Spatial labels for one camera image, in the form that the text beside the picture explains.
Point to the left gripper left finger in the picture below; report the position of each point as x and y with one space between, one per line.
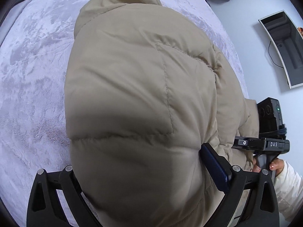
72 192

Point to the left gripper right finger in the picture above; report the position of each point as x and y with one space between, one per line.
221 171

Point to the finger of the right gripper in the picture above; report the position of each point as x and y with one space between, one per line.
247 143

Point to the beige puffer jacket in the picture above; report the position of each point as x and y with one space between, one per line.
144 89

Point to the white sleeve right forearm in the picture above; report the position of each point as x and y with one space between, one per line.
288 187

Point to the person's right hand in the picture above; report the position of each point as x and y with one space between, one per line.
276 165

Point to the lavender bed blanket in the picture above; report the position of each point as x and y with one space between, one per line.
34 61

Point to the black camera box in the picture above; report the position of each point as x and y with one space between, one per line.
271 123

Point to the wall mounted monitor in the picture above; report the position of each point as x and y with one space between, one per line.
287 40

